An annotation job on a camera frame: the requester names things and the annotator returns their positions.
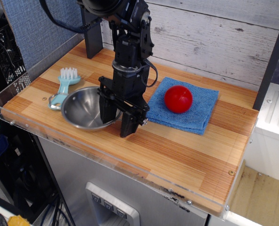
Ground folded blue cloth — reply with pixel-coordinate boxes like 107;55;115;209
147;77;219;135

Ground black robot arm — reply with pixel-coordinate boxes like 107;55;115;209
78;0;155;137

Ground red ball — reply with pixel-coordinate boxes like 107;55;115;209
164;85;193;113

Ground black plastic crate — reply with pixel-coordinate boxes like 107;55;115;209
0;20;30;92

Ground white toy sink counter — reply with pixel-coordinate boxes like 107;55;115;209
244;83;279;180

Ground light blue scrub brush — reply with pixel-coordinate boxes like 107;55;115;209
48;68;81;110

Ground dark grey right post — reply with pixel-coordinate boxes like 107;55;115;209
253;34;279;111

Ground clear acrylic table guard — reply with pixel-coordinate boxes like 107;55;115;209
0;30;259;221

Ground dark grey left post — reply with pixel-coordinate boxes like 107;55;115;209
78;0;103;59

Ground stainless steel strainer bowl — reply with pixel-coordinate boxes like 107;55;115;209
48;86;122;130

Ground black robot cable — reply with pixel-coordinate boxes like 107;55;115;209
39;0;103;33

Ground silver toy appliance cabinet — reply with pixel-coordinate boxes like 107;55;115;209
39;138;208;226

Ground dark grey post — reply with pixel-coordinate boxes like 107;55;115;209
253;34;279;111
78;0;103;59

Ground yellow object bottom left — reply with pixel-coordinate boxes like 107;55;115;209
8;215;31;226

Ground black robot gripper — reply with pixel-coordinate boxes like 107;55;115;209
98;63;150;137

